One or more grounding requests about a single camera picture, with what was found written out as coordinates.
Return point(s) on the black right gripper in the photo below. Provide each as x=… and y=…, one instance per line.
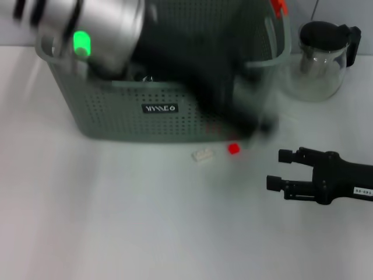
x=341, y=181

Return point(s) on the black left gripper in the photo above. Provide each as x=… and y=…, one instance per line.
x=204, y=58

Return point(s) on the small square red brick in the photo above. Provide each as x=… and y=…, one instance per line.
x=234, y=148

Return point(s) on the glass teacup with black holder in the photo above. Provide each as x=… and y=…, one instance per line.
x=144, y=78

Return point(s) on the white plastic brick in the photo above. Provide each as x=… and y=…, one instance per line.
x=202, y=155

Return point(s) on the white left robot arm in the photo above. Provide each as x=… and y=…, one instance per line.
x=102, y=29

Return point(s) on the grey perforated storage bin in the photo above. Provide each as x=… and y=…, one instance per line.
x=131, y=122

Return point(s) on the glass teapot with black lid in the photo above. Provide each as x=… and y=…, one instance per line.
x=317, y=81

